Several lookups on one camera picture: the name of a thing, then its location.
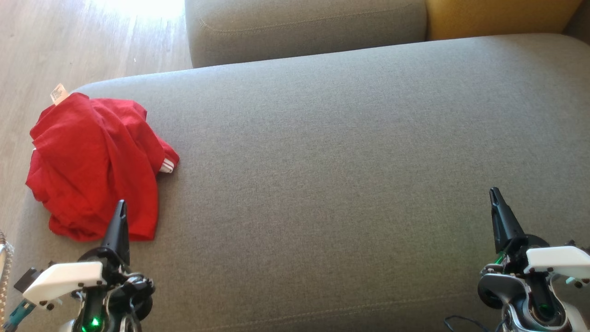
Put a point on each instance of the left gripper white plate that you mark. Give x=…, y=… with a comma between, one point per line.
x=64, y=279

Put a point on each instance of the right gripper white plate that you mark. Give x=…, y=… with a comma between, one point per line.
x=557, y=260

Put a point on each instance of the red white basketball jersey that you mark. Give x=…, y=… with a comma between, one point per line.
x=115, y=133

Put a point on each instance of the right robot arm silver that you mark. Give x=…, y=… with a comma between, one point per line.
x=521, y=309

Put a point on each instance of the white laundry basket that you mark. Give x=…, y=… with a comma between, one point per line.
x=5, y=267

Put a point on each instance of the large grey sofa seat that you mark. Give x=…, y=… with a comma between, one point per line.
x=322, y=184

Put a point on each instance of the yellow sofa back cushion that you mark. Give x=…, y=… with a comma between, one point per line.
x=498, y=18

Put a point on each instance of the grey sofa seat cushion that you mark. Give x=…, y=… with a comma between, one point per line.
x=299, y=32

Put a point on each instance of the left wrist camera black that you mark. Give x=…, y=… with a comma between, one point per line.
x=28, y=277

